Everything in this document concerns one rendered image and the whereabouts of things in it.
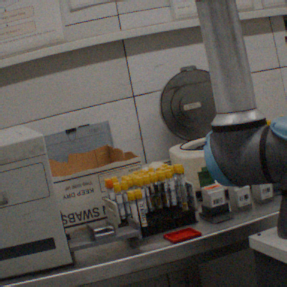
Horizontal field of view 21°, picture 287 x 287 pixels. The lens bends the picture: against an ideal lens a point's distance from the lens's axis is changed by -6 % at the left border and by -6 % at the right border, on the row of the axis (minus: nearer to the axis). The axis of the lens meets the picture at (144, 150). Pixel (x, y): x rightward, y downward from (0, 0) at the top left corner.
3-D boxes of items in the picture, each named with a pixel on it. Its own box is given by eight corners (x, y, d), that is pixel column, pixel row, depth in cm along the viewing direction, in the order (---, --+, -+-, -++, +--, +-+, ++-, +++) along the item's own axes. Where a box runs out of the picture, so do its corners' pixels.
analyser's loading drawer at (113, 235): (56, 259, 173) (50, 238, 172) (49, 252, 179) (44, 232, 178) (142, 238, 179) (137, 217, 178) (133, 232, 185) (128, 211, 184)
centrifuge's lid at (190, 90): (152, 72, 233) (148, 74, 241) (171, 158, 234) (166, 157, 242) (223, 60, 236) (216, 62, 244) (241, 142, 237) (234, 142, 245)
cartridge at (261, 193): (261, 205, 193) (257, 179, 192) (252, 202, 198) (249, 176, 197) (274, 200, 195) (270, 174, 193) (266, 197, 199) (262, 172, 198)
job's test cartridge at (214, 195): (212, 216, 188) (208, 190, 187) (204, 213, 192) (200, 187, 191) (227, 211, 189) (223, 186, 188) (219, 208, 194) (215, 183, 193)
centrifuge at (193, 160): (194, 205, 208) (187, 158, 206) (170, 184, 236) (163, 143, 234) (278, 183, 211) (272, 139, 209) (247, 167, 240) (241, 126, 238)
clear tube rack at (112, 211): (120, 232, 195) (114, 203, 194) (108, 224, 205) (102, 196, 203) (198, 211, 201) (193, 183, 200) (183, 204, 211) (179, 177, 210)
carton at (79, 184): (63, 234, 202) (49, 177, 199) (39, 214, 229) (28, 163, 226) (153, 211, 209) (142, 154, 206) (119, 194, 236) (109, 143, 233)
